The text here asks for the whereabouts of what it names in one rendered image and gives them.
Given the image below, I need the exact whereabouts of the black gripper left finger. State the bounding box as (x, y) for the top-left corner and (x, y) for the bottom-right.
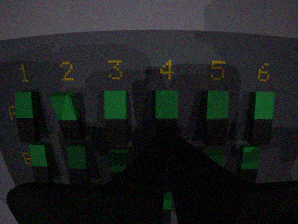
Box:
(7, 131), (168, 224)

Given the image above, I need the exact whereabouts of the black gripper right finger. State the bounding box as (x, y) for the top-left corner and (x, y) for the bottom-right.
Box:
(166, 131), (298, 224)

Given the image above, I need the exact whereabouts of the dark grey switch panel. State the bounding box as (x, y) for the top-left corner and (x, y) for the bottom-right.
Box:
(0, 30), (298, 186)

